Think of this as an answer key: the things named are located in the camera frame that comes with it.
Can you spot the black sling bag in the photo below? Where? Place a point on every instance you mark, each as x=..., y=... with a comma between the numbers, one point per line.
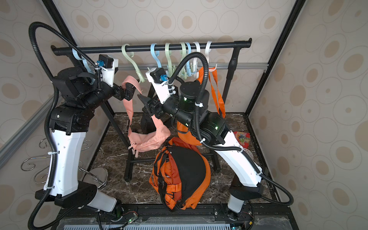
x=147, y=124

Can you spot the orange sling bag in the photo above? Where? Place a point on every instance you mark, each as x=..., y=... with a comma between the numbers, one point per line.
x=183, y=132

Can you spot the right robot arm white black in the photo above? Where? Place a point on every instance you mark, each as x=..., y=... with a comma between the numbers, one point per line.
x=212, y=131

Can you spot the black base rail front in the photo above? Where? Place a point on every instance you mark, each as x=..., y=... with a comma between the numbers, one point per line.
x=258, y=216

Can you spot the white hook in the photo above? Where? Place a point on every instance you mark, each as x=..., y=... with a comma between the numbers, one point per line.
x=207, y=51
x=194, y=66

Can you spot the chrome jewelry stand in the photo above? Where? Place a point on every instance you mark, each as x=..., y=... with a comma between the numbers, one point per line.
x=65, y=170

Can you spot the orange backpack bottom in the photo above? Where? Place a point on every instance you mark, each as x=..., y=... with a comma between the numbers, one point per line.
x=180, y=175

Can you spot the red snack packet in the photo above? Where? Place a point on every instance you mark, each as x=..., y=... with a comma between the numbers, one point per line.
x=243, y=138

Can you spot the patterned round ball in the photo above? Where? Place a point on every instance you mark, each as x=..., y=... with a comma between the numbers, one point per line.
x=249, y=153

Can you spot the light green hook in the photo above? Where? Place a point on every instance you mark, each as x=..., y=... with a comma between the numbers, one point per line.
x=183, y=73
x=168, y=57
x=129, y=58

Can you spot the black corner frame post left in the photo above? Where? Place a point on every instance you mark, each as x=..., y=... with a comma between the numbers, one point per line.
x=58, y=20

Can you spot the aluminium rail left wall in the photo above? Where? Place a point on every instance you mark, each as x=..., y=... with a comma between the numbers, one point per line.
x=25, y=131

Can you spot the black corner frame post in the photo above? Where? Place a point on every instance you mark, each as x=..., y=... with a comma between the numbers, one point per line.
x=58, y=20
x=290, y=22

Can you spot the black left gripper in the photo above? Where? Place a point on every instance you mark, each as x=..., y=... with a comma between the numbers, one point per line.
x=119, y=92

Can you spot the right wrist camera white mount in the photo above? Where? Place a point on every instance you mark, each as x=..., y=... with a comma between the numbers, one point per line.
x=159, y=80

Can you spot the black corner frame post right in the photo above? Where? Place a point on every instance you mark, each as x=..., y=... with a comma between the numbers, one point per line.
x=290, y=22

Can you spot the pink sling bag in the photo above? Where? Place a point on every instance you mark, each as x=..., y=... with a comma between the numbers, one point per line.
x=145, y=142

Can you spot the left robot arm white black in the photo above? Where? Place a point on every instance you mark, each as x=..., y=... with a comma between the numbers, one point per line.
x=66, y=130

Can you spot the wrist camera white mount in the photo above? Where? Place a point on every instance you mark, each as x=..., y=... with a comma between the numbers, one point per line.
x=159, y=80
x=109, y=67

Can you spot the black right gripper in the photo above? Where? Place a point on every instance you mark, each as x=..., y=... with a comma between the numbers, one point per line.
x=154, y=105

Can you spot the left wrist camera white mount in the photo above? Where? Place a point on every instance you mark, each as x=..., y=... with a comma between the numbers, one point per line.
x=109, y=67

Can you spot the dark grey clothes rack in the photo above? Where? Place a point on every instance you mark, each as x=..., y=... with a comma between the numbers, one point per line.
x=235, y=45

